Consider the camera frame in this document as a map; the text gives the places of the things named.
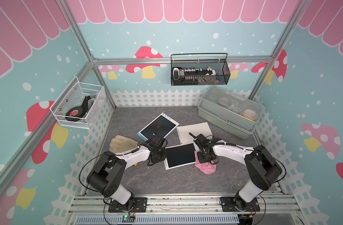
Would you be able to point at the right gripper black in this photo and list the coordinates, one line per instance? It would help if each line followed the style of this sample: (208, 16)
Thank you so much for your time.
(198, 153)

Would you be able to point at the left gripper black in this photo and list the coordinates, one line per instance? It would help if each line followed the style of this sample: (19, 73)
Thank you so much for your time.
(164, 156)

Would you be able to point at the white drawing tablet front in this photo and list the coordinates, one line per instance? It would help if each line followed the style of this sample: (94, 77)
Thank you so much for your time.
(196, 129)

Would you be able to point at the white drawing tablet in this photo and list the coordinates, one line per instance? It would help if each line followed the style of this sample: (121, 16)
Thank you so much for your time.
(196, 129)
(180, 155)

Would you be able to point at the blue framed drawing tablet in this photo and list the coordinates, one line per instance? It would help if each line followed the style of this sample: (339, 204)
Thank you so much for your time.
(162, 126)

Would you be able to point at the pink cleaning cloth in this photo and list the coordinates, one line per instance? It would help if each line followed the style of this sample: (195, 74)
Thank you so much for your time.
(206, 168)

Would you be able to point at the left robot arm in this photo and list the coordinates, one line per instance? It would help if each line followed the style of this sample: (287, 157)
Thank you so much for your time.
(107, 173)

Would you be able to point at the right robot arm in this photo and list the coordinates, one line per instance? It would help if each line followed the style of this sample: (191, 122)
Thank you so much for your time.
(263, 169)

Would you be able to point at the beige work glove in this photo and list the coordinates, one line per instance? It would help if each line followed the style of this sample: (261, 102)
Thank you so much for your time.
(121, 144)

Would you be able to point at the green translucent storage box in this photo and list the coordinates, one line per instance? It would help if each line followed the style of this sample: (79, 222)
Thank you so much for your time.
(233, 113)

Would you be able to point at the black tape roll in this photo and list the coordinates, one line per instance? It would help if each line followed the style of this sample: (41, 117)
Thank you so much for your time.
(75, 114)

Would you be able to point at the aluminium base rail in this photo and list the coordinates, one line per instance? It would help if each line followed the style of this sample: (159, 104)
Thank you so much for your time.
(269, 208)

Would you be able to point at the black wire mesh basket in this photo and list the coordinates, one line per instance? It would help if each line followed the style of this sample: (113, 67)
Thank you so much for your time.
(199, 69)

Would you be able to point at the clear acrylic wall bin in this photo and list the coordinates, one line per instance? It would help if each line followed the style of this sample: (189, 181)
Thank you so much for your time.
(88, 96)

